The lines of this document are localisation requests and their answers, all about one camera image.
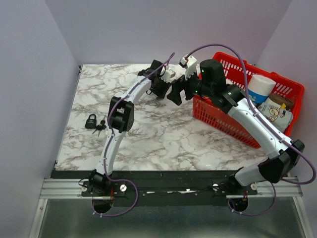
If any red plastic basket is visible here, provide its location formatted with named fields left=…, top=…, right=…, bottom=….
left=193, top=52, right=305, bottom=151

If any white toilet paper roll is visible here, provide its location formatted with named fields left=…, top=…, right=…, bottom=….
left=248, top=74, right=276, bottom=104

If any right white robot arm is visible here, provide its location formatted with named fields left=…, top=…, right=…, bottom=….
left=167, top=57, right=305, bottom=194

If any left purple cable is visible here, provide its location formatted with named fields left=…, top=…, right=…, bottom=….
left=103, top=52, right=176, bottom=181

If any black padlock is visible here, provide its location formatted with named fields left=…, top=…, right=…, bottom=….
left=85, top=114, right=97, bottom=129

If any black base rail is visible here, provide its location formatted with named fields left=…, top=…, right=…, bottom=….
left=51, top=170, right=290, bottom=208

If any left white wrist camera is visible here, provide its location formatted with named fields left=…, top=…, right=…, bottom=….
left=160, top=65, right=176, bottom=83

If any purple cable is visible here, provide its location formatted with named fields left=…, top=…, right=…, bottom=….
left=103, top=52, right=176, bottom=181
left=187, top=44, right=317, bottom=185

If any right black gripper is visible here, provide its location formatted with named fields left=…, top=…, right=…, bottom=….
left=166, top=65, right=213, bottom=106

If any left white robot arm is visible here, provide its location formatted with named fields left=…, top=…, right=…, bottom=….
left=80, top=59, right=171, bottom=197

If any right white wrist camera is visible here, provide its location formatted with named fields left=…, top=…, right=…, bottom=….
left=179, top=56, right=197, bottom=80

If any brown round container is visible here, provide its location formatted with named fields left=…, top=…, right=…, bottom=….
left=268, top=93, right=295, bottom=111

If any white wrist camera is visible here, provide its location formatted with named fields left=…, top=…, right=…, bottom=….
left=179, top=56, right=197, bottom=80
left=160, top=65, right=176, bottom=83

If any white printed bag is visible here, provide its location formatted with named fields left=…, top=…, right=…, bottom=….
left=258, top=98, right=294, bottom=132

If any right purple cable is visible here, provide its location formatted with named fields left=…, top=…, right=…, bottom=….
left=187, top=44, right=317, bottom=185

